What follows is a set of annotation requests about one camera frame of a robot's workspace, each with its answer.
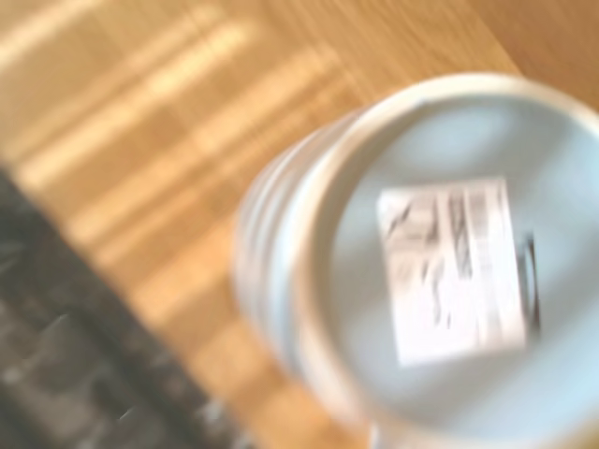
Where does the dark grey rug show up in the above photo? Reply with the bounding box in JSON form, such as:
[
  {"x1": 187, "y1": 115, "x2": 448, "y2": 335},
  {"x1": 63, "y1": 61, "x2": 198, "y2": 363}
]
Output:
[{"x1": 0, "y1": 158, "x2": 244, "y2": 449}]

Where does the pale grey-blue mug with label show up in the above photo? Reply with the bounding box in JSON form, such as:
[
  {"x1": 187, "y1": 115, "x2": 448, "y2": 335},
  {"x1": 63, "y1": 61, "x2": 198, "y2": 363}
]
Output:
[{"x1": 232, "y1": 72, "x2": 599, "y2": 449}]

